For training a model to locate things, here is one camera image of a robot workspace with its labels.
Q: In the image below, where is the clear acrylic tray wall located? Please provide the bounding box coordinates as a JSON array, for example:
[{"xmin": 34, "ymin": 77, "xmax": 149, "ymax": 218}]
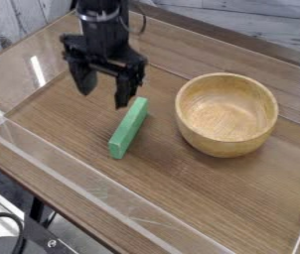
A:
[{"xmin": 0, "ymin": 6, "xmax": 300, "ymax": 254}]

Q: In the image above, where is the black table leg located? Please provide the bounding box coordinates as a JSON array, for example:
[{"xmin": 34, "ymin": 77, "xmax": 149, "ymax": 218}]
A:
[{"xmin": 30, "ymin": 197, "xmax": 46, "ymax": 222}]

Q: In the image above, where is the brown wooden bowl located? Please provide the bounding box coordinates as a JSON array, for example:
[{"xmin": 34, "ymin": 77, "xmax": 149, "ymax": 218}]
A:
[{"xmin": 176, "ymin": 72, "xmax": 279, "ymax": 158}]

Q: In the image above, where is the green rectangular block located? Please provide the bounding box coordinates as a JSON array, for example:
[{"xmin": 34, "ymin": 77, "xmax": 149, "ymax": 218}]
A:
[{"xmin": 107, "ymin": 97, "xmax": 149, "ymax": 160}]

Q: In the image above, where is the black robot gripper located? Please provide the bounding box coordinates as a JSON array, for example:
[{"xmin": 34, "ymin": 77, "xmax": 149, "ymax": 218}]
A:
[{"xmin": 60, "ymin": 14, "xmax": 147, "ymax": 109}]

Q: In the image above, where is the black chair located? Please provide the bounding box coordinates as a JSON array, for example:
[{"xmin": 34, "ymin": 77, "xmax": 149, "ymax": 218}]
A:
[{"xmin": 0, "ymin": 212, "xmax": 78, "ymax": 254}]

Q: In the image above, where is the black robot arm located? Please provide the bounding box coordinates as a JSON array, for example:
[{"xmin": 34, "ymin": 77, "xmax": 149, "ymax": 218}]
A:
[{"xmin": 60, "ymin": 0, "xmax": 147, "ymax": 109}]

